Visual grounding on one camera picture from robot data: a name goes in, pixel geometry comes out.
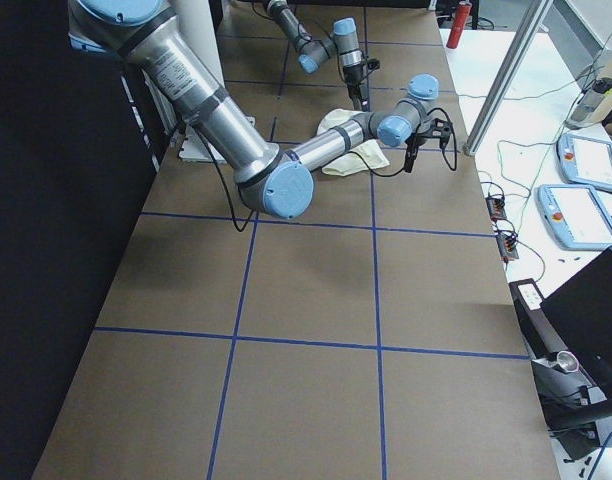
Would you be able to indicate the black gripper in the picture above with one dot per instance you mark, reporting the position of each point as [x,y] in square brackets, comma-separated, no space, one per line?
[352,76]
[419,135]

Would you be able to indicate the cream long sleeve shirt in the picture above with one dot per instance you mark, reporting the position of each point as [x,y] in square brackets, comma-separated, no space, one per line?
[366,156]

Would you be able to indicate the far orange black adapter box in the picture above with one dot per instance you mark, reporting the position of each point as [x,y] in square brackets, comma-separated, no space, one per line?
[496,208]

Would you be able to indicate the orange black adapter box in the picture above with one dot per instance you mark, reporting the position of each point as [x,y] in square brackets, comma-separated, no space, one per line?
[507,246]
[496,208]

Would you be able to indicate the near orange black adapter box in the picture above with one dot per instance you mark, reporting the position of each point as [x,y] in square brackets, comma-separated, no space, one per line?
[507,246]

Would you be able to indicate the red cylinder bottle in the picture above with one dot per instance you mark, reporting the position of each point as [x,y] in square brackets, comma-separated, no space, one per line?
[462,13]

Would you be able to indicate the far teach pendant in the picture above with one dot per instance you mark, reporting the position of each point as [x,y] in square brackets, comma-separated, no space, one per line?
[585,160]

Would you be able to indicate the teach pendant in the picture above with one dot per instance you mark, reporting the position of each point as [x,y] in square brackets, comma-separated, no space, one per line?
[585,160]
[576,216]

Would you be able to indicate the near teach pendant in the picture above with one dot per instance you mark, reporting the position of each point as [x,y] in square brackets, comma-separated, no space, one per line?
[576,216]

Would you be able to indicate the clear water bottle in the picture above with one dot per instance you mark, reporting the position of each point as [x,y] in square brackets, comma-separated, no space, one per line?
[591,99]

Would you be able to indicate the black box with white label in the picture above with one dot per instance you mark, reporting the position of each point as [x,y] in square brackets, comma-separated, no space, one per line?
[540,336]

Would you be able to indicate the black monitor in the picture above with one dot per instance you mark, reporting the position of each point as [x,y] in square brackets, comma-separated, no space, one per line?
[580,311]

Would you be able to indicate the silver metal cup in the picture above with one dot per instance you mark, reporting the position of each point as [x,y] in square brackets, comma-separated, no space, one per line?
[563,361]

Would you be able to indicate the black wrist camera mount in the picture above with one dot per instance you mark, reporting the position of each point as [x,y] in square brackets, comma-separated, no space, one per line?
[441,131]
[372,64]

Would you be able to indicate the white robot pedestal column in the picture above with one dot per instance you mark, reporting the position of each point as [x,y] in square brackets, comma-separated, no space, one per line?
[196,26]

